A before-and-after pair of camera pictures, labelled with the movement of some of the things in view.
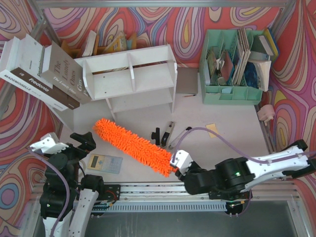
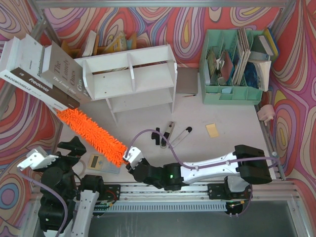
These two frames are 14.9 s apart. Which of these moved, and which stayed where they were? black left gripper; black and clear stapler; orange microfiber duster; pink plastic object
Moved: orange microfiber duster
Stayed: pink plastic object; black and clear stapler; black left gripper
